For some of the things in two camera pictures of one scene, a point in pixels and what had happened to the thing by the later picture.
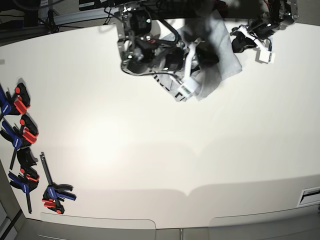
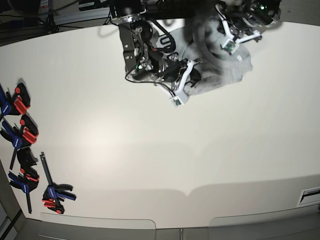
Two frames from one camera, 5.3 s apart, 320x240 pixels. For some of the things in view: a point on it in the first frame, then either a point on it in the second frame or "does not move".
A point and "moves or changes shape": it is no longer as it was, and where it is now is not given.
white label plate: [310, 196] does not move
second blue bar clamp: [27, 135] does not move
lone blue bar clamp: [53, 196] does not move
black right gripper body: [241, 42] -> [237, 27]
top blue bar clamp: [17, 104] does not move
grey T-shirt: [197, 56] moves or changes shape
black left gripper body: [175, 56] -> [172, 70]
